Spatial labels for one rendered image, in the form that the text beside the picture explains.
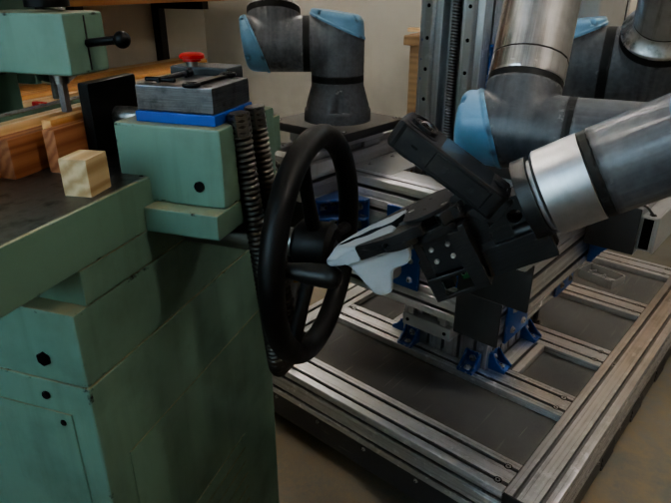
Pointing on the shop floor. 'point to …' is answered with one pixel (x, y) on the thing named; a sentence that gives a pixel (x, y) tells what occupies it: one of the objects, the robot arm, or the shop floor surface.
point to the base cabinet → (154, 414)
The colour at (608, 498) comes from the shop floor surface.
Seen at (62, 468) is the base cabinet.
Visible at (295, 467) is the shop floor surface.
